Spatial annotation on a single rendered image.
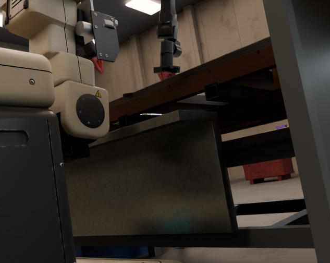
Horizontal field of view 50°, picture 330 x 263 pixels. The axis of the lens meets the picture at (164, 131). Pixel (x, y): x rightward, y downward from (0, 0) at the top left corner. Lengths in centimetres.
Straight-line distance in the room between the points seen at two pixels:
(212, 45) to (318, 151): 1159
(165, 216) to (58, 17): 74
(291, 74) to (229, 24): 1135
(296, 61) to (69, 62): 64
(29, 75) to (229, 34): 1129
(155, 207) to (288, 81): 78
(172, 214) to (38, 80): 70
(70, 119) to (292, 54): 61
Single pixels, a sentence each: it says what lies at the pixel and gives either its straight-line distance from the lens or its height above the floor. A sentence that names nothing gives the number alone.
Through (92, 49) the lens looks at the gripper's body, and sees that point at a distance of 159.
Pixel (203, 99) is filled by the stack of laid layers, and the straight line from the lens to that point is 177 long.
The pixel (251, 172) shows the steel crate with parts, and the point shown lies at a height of 26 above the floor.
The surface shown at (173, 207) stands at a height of 39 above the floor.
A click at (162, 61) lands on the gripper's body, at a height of 97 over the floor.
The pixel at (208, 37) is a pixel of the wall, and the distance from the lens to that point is 1236.
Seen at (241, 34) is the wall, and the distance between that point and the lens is 1175.
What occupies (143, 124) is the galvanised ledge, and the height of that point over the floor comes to 67.
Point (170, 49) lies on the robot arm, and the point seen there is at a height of 102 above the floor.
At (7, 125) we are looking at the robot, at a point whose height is 64.
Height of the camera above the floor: 50
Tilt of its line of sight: 7 degrees up
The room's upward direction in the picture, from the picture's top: 9 degrees counter-clockwise
